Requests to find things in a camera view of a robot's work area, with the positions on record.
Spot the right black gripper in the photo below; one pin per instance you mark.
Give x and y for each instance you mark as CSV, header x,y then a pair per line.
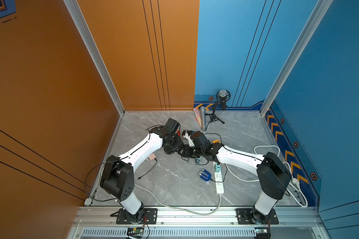
x,y
184,152

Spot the pink USB charger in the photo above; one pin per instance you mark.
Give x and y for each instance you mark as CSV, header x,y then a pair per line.
x,y
152,157

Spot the blue electric shaver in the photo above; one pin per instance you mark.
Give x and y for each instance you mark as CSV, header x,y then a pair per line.
x,y
205,175

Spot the white power strip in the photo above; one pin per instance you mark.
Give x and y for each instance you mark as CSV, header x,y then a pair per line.
x,y
218,178

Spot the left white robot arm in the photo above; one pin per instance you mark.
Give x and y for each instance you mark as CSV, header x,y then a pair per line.
x,y
117,177

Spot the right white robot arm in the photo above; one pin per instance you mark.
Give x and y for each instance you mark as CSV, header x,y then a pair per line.
x,y
273,175

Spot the grey handheld microphone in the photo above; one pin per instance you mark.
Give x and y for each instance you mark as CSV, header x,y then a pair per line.
x,y
202,117

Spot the black microphone on tripod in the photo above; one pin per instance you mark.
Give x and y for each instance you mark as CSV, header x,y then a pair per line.
x,y
222,97

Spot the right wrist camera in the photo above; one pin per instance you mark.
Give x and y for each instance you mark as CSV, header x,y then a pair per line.
x,y
196,138

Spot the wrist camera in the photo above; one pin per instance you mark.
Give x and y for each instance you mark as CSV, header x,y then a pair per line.
x,y
172,125
196,138

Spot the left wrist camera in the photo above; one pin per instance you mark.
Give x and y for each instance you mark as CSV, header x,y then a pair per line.
x,y
172,125

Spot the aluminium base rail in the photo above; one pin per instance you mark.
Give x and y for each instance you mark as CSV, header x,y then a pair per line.
x,y
161,222

